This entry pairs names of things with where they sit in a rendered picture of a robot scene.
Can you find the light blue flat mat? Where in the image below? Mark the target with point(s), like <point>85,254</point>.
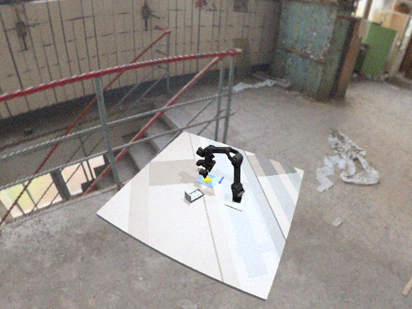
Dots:
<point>211,184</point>

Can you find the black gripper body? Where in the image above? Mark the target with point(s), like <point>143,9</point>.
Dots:
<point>204,172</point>

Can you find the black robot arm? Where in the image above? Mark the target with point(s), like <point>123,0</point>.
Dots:
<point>236,188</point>

